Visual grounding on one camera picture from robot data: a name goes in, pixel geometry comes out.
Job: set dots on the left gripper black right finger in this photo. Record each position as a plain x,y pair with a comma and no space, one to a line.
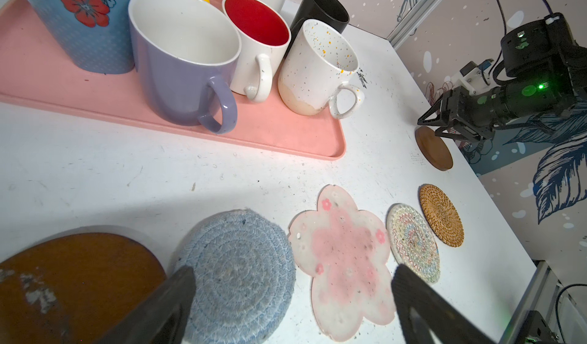
424,315

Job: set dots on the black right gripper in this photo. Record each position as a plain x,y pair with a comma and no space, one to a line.
459,116

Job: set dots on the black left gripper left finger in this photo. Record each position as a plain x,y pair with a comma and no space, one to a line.
162,317

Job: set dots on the dark wooden round coaster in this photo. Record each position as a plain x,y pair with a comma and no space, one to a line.
433,148

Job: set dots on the multicolour zigzag woven coaster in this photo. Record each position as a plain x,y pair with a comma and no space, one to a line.
412,242

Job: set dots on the blue grey woven coaster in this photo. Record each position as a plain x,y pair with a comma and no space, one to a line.
245,276

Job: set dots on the glossy brown round coaster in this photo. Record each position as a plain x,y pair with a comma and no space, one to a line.
75,288

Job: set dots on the rattan round woven coaster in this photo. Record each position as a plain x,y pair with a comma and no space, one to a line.
441,215

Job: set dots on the pink flower shaped coaster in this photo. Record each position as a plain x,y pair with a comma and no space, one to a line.
345,251

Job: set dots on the lavender mug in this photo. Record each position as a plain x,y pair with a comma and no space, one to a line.
185,54

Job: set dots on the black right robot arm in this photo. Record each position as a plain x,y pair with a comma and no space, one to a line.
547,76

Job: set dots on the black mug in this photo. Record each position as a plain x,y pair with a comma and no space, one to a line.
331,12

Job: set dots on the red inside white mug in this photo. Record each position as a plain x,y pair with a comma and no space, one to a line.
265,37

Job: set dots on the pink tray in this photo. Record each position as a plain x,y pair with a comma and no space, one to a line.
36,72

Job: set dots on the blue patterned mug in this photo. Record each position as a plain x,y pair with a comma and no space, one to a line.
95,34

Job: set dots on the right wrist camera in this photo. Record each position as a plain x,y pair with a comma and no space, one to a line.
473,77

